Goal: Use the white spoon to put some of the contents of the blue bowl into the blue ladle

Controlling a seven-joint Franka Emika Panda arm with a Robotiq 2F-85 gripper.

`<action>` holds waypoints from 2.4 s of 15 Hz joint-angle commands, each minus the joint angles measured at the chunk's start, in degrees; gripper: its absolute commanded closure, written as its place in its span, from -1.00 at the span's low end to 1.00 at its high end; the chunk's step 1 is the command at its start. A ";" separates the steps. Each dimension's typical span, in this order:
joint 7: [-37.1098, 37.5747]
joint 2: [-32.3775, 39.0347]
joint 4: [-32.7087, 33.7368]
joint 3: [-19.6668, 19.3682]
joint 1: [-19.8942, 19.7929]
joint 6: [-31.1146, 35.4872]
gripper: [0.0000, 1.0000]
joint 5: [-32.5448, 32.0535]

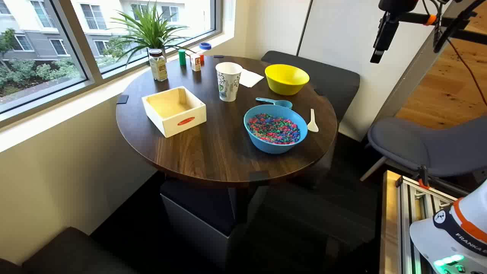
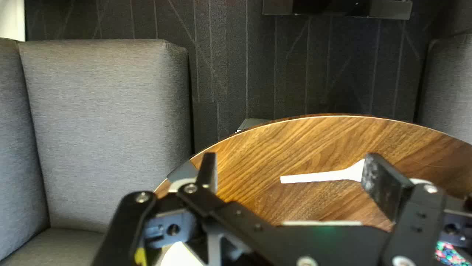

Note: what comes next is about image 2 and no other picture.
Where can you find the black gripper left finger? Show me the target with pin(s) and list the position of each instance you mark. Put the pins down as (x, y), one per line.
(207, 174)

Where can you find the grey armchair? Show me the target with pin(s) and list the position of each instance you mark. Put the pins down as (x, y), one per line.
(446, 94)

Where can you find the white plastic spoon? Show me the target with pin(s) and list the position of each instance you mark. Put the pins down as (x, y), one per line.
(350, 173)

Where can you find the grey fabric sofa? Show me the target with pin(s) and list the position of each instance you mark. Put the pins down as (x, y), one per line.
(81, 124)

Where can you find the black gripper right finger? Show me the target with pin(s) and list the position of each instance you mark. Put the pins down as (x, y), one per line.
(385, 184)

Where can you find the round wooden table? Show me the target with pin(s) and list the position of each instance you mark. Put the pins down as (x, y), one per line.
(251, 164)

